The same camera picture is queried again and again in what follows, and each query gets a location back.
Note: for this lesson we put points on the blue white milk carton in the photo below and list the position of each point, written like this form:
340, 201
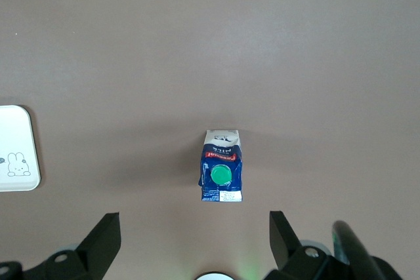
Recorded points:
220, 162

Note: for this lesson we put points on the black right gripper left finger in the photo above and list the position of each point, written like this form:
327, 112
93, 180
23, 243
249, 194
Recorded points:
98, 247

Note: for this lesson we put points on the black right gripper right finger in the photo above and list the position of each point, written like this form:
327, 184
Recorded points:
288, 253

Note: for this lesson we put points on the cream tray with rabbit print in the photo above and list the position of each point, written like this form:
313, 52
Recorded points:
16, 135

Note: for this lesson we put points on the brown table cover mat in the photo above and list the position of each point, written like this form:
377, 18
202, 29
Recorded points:
210, 47

